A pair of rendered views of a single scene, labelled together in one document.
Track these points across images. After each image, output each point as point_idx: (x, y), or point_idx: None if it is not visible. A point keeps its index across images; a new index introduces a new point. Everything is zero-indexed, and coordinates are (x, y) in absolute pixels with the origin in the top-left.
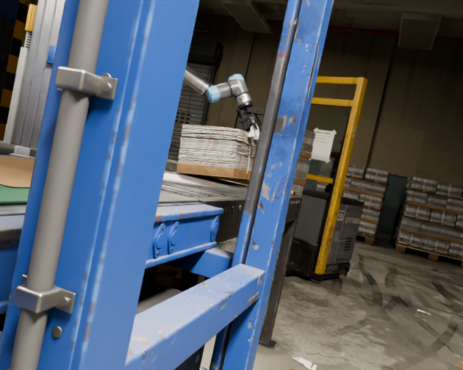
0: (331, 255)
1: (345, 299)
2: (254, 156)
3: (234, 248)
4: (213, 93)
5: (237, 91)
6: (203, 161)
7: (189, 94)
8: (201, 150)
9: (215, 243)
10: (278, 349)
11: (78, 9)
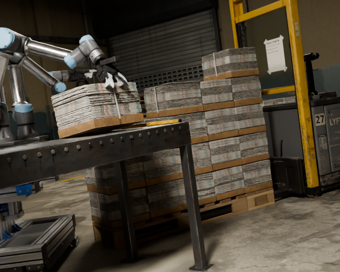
0: (323, 163)
1: (338, 205)
2: None
3: None
4: (67, 61)
5: (87, 51)
6: (73, 122)
7: (199, 45)
8: (68, 113)
9: None
10: (211, 270)
11: None
